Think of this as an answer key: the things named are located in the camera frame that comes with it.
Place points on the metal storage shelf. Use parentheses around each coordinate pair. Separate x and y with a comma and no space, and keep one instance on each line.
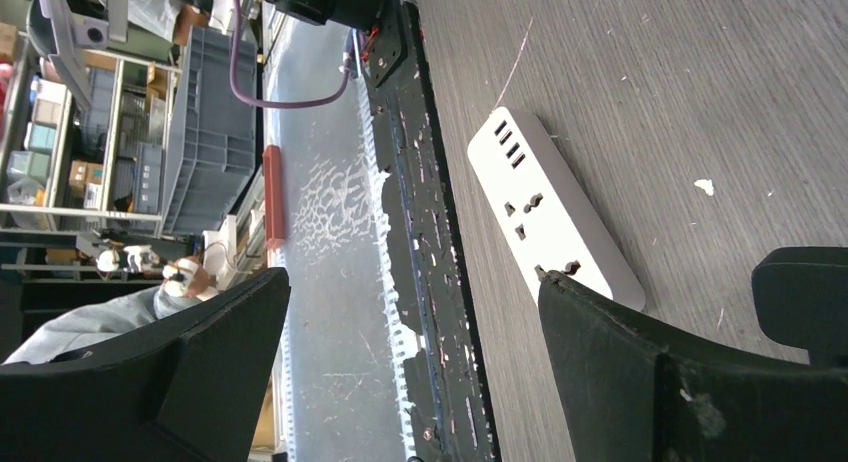
(70,163)

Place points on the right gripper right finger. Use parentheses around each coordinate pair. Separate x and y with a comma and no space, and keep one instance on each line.
(634,388)

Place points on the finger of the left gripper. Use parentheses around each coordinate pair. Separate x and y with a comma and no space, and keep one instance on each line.
(800,300)

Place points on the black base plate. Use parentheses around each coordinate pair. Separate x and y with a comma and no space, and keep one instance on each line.
(445,406)

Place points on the grey storage crate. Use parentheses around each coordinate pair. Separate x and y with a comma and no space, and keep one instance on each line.
(211,155)

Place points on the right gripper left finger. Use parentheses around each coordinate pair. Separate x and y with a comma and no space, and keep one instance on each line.
(189,387)

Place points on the white power strip with USB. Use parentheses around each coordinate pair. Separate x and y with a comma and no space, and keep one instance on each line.
(546,218)

